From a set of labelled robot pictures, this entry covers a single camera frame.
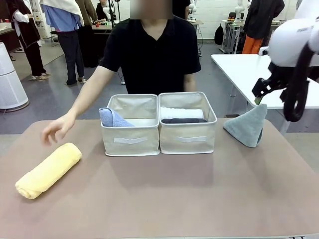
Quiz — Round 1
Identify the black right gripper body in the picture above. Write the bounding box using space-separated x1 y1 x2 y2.
268 61 296 92

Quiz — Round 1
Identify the grey towel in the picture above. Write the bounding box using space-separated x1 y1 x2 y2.
223 103 268 148

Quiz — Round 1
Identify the black towel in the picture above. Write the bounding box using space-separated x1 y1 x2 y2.
161 118 208 124

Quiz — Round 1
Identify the white towel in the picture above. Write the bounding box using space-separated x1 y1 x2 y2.
160 107 204 120

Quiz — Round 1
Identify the blue towel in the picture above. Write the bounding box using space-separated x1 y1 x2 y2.
99 107 137 127

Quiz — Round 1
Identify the yellow towel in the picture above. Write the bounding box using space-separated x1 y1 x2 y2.
14 142 83 200

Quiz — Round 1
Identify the person's right forearm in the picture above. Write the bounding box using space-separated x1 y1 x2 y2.
66 66 123 124

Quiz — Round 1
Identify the person's right hand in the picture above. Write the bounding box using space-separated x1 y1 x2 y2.
41 116 75 146

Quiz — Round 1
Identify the bystander in orange trousers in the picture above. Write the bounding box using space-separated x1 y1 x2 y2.
241 0 286 55

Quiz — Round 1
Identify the black backpack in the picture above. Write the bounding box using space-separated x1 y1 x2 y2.
214 24 225 46

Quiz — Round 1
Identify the cream fabric storage bin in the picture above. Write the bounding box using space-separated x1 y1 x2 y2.
158 91 218 154
100 94 160 157

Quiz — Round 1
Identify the person in black shirt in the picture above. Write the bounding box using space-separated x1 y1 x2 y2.
98 0 202 95

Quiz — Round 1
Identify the bystander in brown jacket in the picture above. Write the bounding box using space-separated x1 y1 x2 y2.
74 0 100 68

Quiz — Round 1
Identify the bystander in blue shirt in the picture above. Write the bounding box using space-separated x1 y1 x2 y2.
39 0 88 86

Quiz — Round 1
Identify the bystander in black vest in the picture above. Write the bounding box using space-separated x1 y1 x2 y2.
7 0 52 82

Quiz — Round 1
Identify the white air purifier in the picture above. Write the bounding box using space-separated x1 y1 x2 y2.
0 41 30 110

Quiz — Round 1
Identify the wooden counter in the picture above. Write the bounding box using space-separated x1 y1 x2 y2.
0 18 20 54

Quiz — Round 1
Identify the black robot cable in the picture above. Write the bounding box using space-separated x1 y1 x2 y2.
283 46 311 122

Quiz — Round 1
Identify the grey frame table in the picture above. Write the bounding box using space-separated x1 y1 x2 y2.
219 19 247 54

